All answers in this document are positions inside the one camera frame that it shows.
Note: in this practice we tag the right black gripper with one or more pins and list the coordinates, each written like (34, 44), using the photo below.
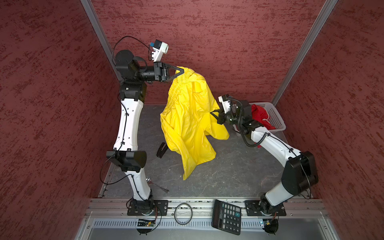
(221, 117)

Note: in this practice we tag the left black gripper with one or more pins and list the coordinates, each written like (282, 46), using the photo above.
(161, 71)

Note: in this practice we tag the yellow shorts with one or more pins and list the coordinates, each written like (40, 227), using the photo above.
(187, 121)

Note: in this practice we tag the red shorts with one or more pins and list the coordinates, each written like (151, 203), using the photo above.
(261, 115)

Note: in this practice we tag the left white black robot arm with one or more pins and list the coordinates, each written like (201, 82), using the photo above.
(125, 153)

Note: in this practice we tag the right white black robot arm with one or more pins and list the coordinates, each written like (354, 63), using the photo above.
(300, 170)

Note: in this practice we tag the white plastic basket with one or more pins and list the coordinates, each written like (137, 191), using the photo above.
(275, 118)

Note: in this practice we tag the metal spoon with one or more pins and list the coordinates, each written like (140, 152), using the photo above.
(150, 182)

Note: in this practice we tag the black calculator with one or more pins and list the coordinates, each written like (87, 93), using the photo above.
(227, 217)

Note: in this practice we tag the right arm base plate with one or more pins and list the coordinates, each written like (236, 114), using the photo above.
(252, 207)

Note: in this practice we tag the left aluminium corner post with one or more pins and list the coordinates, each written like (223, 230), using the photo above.
(92, 15)

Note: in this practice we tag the aluminium corner post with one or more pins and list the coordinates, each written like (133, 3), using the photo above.
(92, 15)
(318, 24)

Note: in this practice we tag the right circuit board with wires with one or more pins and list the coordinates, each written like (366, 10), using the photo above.
(271, 226)

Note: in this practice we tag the circuit board with wires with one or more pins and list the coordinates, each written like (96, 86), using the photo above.
(271, 226)
(147, 226)

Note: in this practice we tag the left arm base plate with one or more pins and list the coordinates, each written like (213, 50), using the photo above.
(160, 206)

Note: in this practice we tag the left circuit board with wires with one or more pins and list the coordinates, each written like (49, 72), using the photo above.
(147, 226)

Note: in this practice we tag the aluminium front frame rail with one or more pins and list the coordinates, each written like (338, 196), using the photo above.
(196, 214)

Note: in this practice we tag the right aluminium corner post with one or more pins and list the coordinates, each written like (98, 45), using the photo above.
(318, 24)

